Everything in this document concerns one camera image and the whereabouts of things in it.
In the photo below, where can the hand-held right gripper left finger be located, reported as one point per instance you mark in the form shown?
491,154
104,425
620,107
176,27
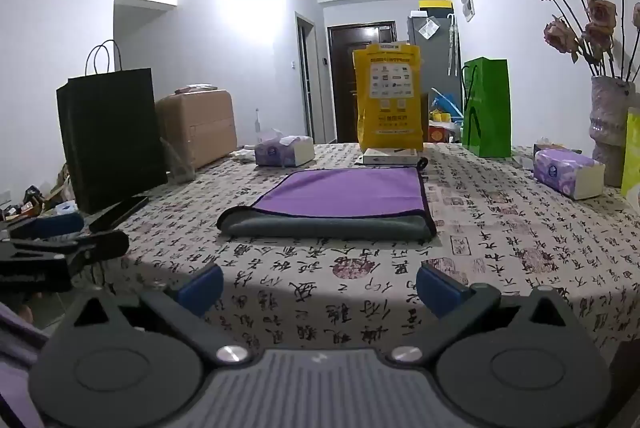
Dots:
202,285

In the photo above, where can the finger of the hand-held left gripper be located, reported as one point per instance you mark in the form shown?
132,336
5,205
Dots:
50,225
95,248

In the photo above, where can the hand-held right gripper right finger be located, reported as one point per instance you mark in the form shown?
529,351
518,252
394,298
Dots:
437,290

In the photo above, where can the purple and grey towel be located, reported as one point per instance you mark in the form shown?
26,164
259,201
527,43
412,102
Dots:
345,195

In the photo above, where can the pile of floor clutter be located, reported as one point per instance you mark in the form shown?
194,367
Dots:
35,200

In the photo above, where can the black flat device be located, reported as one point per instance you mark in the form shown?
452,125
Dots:
120,211

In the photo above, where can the printed calligraphy tablecloth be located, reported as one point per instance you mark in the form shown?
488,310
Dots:
500,228

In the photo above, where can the black paper bag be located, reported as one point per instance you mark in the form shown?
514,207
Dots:
112,138

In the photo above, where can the clear acrylic stand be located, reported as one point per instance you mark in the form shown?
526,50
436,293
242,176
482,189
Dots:
177,163

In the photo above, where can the purple garment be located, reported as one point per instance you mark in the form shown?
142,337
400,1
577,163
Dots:
15,358

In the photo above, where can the white flat box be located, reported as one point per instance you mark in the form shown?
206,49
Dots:
390,156

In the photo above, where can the purple tissue pack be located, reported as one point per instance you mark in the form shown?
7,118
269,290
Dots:
567,173
280,152

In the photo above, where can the brown cardboard box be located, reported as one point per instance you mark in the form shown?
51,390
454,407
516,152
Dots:
200,123

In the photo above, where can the green paper bag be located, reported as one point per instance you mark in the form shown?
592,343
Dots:
487,108

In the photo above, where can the blue plastic item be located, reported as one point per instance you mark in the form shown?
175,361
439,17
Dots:
445,100

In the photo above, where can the yellow plastic bag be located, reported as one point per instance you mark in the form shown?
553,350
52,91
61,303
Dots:
387,98

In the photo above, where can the dark brown door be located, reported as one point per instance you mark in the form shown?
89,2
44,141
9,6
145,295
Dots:
345,83

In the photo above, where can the grey refrigerator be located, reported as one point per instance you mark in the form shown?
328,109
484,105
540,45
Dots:
440,53

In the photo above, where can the lime green bag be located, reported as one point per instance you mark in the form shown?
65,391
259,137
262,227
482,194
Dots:
632,153

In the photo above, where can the yellow box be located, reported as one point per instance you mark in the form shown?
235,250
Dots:
435,4

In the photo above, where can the dried rose bouquet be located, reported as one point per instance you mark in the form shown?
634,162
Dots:
597,15

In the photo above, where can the grey interior door frame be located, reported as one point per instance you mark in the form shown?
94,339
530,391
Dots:
305,78

